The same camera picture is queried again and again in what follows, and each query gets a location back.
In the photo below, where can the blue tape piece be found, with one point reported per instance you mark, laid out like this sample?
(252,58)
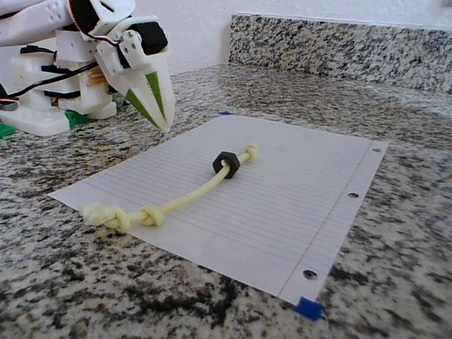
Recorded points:
(309,308)
(225,113)

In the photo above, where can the lined paper sheet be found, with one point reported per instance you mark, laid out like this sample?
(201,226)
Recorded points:
(265,219)

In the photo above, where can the green base clamp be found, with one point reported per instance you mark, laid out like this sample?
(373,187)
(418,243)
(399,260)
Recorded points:
(76,118)
(5,130)

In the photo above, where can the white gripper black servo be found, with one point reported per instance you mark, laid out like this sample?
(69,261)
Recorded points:
(142,75)

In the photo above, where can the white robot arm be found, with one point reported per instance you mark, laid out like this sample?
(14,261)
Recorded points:
(35,17)

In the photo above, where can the wooden shim stack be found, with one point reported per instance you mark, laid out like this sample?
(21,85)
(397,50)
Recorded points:
(96,77)

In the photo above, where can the black hex nut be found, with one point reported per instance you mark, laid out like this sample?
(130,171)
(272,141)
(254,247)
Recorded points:
(233,166)

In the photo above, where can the granite backsplash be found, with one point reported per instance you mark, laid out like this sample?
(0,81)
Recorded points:
(335,46)

